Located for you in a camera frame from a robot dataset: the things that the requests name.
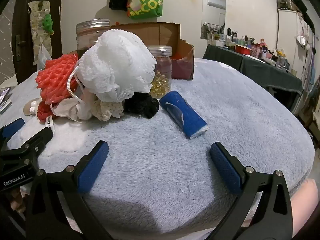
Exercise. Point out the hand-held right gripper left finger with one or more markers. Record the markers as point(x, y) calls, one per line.
point(93, 170)

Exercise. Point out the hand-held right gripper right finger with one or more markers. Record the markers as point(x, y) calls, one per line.
point(225, 170)

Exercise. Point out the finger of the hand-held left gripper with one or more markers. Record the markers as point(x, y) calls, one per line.
point(13, 128)
point(37, 138)

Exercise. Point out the beige powder puff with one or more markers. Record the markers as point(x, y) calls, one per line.
point(26, 111)

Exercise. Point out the small white plush with bow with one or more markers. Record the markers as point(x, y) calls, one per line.
point(32, 106)

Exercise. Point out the white mesh pouch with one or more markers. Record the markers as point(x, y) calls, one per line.
point(65, 110)

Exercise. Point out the white plush toy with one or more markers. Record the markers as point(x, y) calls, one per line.
point(85, 112)

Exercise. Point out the cream crochet scrunchie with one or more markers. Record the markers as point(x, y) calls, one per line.
point(105, 110)

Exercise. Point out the red foam fruit net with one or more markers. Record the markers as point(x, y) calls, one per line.
point(55, 75)

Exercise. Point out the blue towel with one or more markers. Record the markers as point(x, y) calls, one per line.
point(186, 116)

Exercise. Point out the black scrunchie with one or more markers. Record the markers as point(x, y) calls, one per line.
point(140, 105)

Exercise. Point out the white mesh bath pouf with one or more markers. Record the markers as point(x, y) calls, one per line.
point(117, 62)

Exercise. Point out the cardboard box with red bottom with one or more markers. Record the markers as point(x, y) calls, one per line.
point(165, 33)

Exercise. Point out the person's left hand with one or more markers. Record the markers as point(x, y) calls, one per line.
point(17, 200)

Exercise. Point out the clear plastic bag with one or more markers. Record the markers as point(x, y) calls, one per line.
point(42, 55)

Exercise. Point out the pink cloth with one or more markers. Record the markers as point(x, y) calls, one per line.
point(306, 197)

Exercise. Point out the hanging door organizer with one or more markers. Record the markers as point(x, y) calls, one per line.
point(37, 30)

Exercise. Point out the table with dark green cloth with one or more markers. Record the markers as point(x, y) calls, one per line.
point(262, 72)

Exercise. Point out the dark brown door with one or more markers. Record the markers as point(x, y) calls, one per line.
point(57, 30)

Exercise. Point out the green plush toy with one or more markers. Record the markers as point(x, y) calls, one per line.
point(47, 23)

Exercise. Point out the large glass jar metal lid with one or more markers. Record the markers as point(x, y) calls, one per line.
point(90, 38)

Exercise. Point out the red storage box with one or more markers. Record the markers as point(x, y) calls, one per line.
point(243, 49)

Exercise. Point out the small clear jar gold pins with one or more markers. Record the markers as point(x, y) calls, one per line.
point(163, 65)

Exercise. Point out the row of cosmetic bottles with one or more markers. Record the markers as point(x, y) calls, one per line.
point(233, 40)

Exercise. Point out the white cabinet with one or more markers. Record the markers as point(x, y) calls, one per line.
point(287, 35)

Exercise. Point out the green tote bag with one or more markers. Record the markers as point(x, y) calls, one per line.
point(150, 3)

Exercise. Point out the wall mirror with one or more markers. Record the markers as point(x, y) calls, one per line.
point(215, 17)

